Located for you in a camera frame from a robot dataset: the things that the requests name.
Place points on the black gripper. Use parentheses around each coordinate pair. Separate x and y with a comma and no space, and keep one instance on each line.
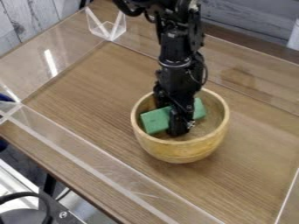
(175,88)

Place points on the green rectangular block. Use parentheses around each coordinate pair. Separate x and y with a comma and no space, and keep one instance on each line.
(155,120)

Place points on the brown wooden bowl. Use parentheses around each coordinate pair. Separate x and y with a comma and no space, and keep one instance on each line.
(199,143)

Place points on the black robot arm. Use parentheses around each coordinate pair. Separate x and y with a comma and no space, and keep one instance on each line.
(178,25)

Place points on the clear acrylic front barrier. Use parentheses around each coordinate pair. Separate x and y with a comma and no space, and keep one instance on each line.
(142,190)

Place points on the black table leg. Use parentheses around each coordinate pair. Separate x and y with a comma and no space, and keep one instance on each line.
(50,185)

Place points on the clear acrylic corner bracket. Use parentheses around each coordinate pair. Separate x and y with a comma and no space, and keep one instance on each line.
(106,29)

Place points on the black metal base plate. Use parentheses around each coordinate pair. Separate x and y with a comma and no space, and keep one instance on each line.
(36,216)

